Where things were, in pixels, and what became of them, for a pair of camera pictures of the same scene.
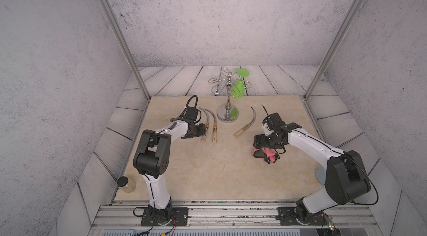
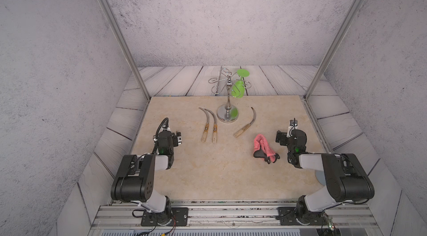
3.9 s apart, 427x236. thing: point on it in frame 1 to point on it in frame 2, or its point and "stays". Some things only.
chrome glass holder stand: x=228 y=113 stays
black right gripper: x=262 y=142 to x=284 y=138
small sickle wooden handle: x=204 y=137 stays
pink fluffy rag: x=269 y=152 stays
